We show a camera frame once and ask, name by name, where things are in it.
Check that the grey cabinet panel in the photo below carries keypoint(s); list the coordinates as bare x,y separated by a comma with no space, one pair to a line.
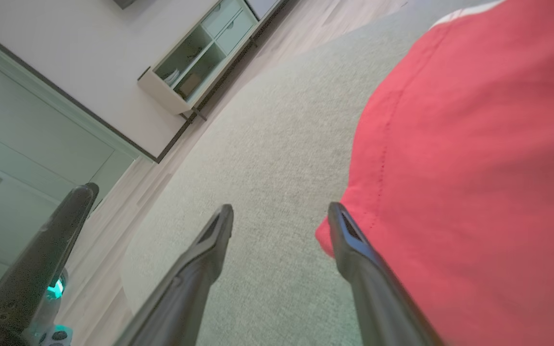
262,6

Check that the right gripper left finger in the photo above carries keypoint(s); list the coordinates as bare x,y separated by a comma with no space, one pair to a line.
190,288

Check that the white door frame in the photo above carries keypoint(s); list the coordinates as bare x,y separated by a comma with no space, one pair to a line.
56,96

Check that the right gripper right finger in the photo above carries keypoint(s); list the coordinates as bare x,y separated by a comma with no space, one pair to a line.
378,298

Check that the white stacked dishes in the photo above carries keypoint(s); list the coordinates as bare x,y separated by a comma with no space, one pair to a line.
172,78

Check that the red shorts with white stripe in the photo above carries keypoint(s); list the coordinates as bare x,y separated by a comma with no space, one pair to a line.
474,168

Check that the brown box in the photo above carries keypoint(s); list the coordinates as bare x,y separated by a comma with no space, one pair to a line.
190,84

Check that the pale green white sideboard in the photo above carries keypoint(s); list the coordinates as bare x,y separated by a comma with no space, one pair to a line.
229,36

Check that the dark wall-mounted panel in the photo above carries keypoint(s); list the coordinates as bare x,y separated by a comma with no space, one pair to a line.
123,3

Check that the white room door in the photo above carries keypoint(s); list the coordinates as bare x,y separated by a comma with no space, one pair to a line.
27,154

